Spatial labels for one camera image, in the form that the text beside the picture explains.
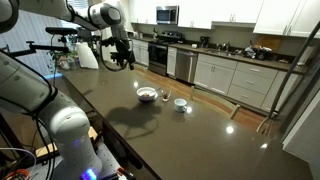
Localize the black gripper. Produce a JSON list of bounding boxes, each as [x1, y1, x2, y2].
[[109, 38, 136, 71]]

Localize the white ceramic bowl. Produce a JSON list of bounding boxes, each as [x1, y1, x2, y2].
[[136, 86, 158, 103]]

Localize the white ceramic cup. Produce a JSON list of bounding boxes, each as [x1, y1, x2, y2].
[[173, 97, 189, 114]]

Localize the white lower kitchen cabinets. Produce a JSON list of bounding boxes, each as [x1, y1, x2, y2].
[[131, 38, 150, 67], [193, 53, 303, 113]]

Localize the white kitchen cabinets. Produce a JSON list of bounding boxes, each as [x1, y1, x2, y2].
[[129, 0, 320, 39], [131, 38, 150, 67], [193, 53, 303, 113]]

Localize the black stainless stove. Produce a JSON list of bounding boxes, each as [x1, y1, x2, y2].
[[147, 30, 185, 77]]

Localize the white bag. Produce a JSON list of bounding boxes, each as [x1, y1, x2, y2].
[[75, 41, 100, 70]]

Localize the clear drinking glass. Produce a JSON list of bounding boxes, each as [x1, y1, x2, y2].
[[161, 89, 172, 103]]

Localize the stainless steel dishwasher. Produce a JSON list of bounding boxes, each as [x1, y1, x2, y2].
[[174, 48, 199, 85]]

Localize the stainless steel microwave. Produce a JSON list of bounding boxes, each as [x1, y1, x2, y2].
[[155, 5, 180, 26]]

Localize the black coffee maker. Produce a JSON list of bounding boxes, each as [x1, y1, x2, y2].
[[199, 35, 211, 49]]

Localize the white upper kitchen cabinets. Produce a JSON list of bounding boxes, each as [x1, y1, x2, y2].
[[129, 0, 320, 39]]

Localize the chrome kitchen faucet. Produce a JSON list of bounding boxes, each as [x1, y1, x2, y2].
[[215, 41, 232, 53]]

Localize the wooden board under robot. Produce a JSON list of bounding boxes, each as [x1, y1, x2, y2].
[[34, 125, 100, 158]]

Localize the light wooden chair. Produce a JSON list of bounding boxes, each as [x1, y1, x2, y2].
[[188, 85, 242, 121], [255, 114, 275, 137]]

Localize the pile of dishes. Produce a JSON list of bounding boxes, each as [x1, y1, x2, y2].
[[244, 43, 274, 62]]

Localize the wooden cutting board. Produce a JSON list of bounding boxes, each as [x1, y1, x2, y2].
[[255, 34, 285, 53]]

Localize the grey metal stand pole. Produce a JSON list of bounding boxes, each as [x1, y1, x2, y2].
[[267, 19, 320, 118]]

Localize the white paper towel roll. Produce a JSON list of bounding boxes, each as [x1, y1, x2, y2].
[[297, 44, 315, 67]]

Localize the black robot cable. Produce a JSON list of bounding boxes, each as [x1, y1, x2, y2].
[[0, 35, 132, 180]]

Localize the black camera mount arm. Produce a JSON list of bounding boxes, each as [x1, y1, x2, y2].
[[9, 26, 81, 58]]

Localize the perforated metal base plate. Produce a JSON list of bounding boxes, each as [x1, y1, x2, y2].
[[28, 142, 123, 180]]

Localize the orange cable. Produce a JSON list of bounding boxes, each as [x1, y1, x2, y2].
[[2, 168, 32, 180]]

